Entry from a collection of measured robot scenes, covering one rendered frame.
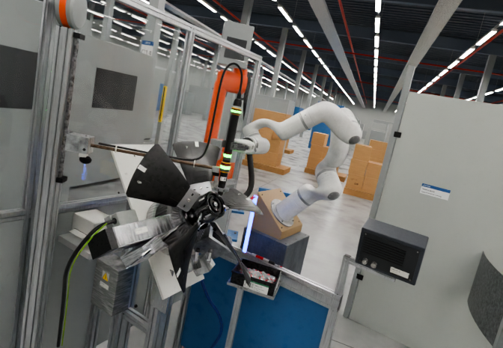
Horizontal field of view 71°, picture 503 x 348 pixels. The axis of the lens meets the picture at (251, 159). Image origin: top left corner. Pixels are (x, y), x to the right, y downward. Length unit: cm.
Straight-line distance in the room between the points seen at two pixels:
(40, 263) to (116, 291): 35
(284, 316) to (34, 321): 117
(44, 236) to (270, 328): 119
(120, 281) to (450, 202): 239
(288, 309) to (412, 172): 162
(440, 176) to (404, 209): 37
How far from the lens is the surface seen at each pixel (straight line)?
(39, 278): 189
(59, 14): 163
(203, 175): 159
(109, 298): 179
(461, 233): 314
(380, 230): 166
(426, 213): 313
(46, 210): 175
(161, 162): 139
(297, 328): 200
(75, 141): 163
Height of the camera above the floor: 165
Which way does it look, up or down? 9 degrees down
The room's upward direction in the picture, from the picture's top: 12 degrees clockwise
